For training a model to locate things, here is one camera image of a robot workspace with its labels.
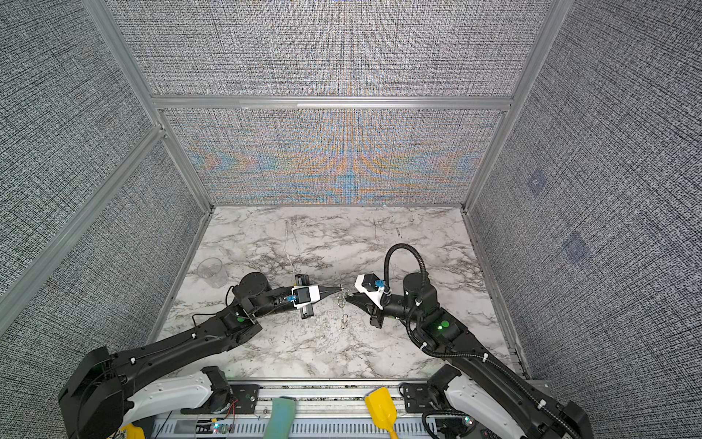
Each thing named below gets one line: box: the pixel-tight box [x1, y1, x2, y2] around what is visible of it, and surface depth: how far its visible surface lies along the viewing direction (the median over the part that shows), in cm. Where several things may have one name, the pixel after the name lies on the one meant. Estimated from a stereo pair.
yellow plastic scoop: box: [364, 386, 399, 439], surface depth 73 cm
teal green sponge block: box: [263, 397, 296, 439], surface depth 72 cm
